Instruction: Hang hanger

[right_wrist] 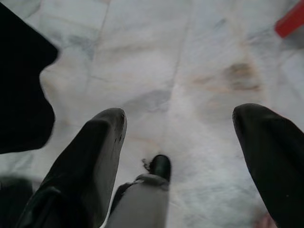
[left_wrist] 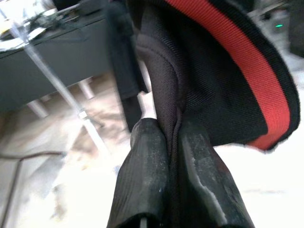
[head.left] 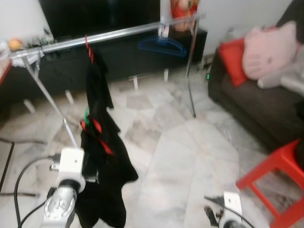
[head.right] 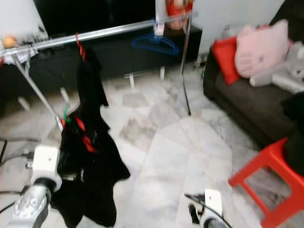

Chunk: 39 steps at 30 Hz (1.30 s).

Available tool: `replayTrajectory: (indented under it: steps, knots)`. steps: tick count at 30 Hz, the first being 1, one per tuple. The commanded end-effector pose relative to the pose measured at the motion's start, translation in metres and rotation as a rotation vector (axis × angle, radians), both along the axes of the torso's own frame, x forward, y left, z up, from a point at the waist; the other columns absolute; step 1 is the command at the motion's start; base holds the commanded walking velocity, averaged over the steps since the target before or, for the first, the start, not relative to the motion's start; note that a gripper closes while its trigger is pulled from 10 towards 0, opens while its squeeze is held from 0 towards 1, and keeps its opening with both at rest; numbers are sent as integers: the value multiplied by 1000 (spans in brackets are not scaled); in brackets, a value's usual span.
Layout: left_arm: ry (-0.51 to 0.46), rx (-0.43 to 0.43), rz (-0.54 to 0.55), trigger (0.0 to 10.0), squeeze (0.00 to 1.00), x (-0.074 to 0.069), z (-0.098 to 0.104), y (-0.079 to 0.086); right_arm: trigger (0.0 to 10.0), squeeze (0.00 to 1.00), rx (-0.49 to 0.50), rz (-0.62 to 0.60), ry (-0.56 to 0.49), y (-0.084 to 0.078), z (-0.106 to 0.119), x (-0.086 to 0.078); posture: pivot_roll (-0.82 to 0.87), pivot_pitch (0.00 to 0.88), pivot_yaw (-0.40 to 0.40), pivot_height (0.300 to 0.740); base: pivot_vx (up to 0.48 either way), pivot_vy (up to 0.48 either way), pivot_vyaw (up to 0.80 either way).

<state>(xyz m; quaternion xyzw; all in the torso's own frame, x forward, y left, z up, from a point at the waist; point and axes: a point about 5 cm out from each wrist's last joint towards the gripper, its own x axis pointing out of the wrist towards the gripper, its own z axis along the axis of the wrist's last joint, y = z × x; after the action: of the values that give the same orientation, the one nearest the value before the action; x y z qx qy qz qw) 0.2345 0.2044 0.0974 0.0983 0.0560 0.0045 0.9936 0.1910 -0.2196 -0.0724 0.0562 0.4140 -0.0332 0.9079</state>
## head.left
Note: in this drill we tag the red plastic hanger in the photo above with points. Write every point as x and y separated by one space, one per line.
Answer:
89 47

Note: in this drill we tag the dark grey fabric sofa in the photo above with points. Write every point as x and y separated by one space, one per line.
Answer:
256 109

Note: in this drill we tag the orange round toy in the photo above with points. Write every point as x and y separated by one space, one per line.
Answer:
15 43

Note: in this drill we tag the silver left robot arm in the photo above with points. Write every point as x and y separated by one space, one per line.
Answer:
59 209

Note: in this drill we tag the pink cat face pillow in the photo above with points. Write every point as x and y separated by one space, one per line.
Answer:
268 52

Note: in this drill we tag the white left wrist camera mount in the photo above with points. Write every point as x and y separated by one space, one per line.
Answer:
71 164

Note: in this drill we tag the blue plastic hanger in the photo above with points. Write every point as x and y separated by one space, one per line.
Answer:
140 46

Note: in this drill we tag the black flat television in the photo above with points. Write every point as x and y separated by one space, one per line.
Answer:
95 14

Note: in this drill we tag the grey plush open eyes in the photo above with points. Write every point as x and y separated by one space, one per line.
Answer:
289 76

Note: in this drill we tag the red plastic stool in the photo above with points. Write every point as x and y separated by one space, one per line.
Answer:
275 161

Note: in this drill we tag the silver metal clothes rack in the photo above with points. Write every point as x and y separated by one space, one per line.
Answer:
118 34

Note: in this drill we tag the black television cabinet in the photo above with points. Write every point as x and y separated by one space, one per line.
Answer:
142 66

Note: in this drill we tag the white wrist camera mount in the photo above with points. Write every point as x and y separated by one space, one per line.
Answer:
232 202
71 164

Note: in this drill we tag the green plastic hanger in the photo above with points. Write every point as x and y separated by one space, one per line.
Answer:
86 115

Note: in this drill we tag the red cushion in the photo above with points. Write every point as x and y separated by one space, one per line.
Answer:
233 59

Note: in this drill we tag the red fortune god figurine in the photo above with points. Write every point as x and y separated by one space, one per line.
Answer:
180 12

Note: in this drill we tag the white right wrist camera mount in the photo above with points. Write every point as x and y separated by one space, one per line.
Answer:
232 202

